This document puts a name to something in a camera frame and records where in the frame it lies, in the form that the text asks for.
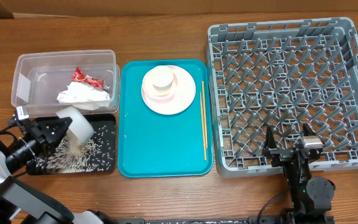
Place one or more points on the grey plastic dish rack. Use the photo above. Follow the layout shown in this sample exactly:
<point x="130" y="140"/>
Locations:
<point x="283" y="74"/>

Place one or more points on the red snack wrapper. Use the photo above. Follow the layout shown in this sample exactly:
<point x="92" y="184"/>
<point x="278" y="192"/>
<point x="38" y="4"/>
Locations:
<point x="80" y="77"/>

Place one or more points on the grey bowl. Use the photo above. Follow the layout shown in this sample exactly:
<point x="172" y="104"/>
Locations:
<point x="79" y="126"/>

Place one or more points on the large pink plate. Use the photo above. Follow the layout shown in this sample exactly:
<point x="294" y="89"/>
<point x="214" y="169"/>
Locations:
<point x="183" y="97"/>

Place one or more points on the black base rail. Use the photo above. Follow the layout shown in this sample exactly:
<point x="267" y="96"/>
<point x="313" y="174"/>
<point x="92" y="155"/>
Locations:
<point x="269" y="219"/>

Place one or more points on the white rice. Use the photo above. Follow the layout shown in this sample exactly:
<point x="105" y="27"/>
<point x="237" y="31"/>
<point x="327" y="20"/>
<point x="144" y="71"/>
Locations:
<point x="73" y="155"/>

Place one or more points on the small pink plate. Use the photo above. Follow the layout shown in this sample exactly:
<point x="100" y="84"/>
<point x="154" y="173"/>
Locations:
<point x="155" y="93"/>

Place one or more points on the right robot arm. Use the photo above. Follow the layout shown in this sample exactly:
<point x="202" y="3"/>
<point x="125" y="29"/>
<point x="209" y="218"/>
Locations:
<point x="310" y="196"/>

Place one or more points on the white cup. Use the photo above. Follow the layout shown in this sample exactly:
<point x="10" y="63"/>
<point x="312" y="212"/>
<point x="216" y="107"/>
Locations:
<point x="161" y="77"/>

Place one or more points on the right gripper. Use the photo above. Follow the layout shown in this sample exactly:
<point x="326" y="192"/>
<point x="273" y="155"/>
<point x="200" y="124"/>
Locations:
<point x="281" y="154"/>

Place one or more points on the clear plastic storage bin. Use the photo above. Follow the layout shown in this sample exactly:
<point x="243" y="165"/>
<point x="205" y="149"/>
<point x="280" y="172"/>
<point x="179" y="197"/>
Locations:
<point x="40" y="77"/>

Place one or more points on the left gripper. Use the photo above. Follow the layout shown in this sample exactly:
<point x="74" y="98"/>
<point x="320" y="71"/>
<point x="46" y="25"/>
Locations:
<point x="41" y="132"/>

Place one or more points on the teal plastic serving tray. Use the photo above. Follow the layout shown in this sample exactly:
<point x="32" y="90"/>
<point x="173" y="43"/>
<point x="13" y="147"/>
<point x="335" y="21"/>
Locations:
<point x="150" y="144"/>

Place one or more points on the white napkin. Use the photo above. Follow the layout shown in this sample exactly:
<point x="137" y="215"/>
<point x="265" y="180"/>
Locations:
<point x="84" y="96"/>

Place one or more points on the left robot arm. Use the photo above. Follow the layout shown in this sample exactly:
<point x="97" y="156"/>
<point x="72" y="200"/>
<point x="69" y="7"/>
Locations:
<point x="41" y="208"/>

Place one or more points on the black plastic tray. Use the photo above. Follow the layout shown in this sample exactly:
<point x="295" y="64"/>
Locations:
<point x="107" y="161"/>

